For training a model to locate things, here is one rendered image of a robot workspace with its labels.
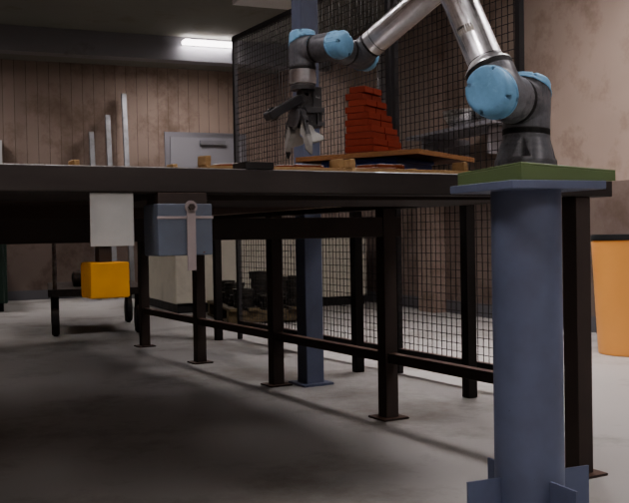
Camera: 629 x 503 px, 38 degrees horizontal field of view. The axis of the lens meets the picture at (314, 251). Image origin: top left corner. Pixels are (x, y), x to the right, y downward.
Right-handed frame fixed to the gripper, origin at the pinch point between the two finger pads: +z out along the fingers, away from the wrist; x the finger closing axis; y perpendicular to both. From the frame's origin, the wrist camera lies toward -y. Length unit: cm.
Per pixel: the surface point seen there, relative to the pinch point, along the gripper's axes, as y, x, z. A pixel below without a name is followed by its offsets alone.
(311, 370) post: 91, 175, 91
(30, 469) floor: -61, 78, 98
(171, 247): -46, -29, 24
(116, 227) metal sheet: -58, -27, 19
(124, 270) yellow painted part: -57, -29, 29
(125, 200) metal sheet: -56, -26, 13
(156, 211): -49, -28, 16
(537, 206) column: 34, -61, 15
